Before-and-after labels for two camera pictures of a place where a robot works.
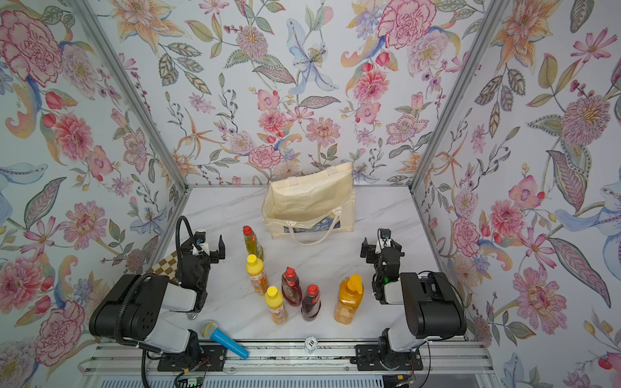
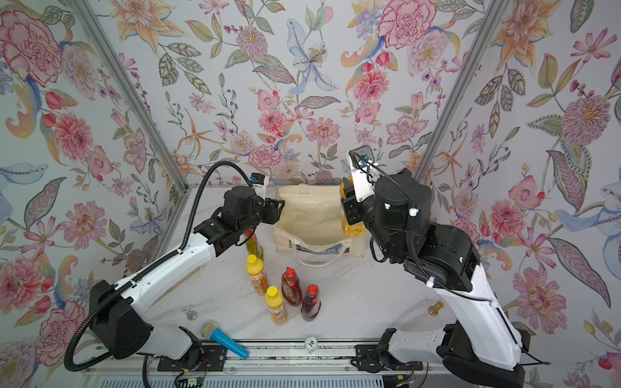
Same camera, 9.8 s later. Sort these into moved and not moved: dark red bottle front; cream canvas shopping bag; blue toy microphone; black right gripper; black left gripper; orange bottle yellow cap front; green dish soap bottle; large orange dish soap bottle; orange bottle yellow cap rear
Moved: black right gripper; black left gripper; cream canvas shopping bag; large orange dish soap bottle
Not moved: blue toy microphone; orange bottle yellow cap front; orange bottle yellow cap rear; green dish soap bottle; dark red bottle front
